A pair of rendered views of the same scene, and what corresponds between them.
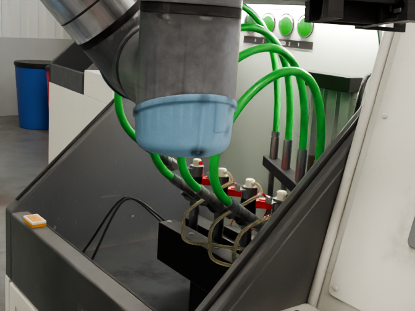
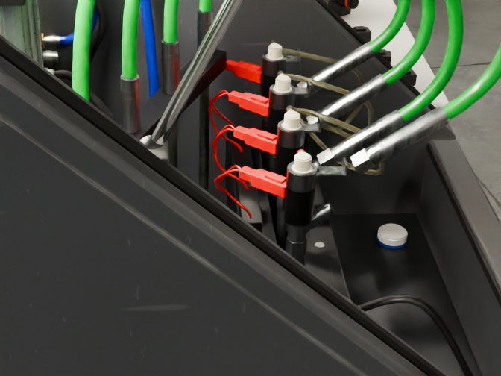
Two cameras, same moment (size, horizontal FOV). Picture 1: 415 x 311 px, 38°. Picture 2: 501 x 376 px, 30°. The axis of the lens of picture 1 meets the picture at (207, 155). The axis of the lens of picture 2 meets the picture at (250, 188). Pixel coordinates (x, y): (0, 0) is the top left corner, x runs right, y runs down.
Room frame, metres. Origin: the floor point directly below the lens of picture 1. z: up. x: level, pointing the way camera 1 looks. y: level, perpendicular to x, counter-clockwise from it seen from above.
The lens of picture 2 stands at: (1.81, 0.36, 1.57)
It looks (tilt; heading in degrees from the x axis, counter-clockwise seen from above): 33 degrees down; 211
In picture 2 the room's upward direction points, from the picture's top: 2 degrees clockwise
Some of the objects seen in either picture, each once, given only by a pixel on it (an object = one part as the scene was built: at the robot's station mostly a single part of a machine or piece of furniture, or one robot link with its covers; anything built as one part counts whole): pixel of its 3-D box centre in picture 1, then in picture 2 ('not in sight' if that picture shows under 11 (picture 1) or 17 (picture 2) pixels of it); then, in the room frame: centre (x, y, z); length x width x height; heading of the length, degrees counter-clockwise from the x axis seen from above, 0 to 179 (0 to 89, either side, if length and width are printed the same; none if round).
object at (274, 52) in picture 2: (281, 199); (274, 57); (0.95, -0.13, 1.10); 0.02 x 0.02 x 0.03
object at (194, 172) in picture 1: (189, 217); (306, 256); (1.14, 0.03, 1.00); 0.05 x 0.03 x 0.21; 127
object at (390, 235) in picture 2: not in sight; (392, 236); (0.85, 0.01, 0.84); 0.04 x 0.04 x 0.01
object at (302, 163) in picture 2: (197, 166); (301, 167); (1.15, 0.02, 1.10); 0.02 x 0.02 x 0.03
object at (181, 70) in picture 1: (180, 77); not in sight; (0.48, 0.03, 1.33); 0.11 x 0.08 x 0.11; 21
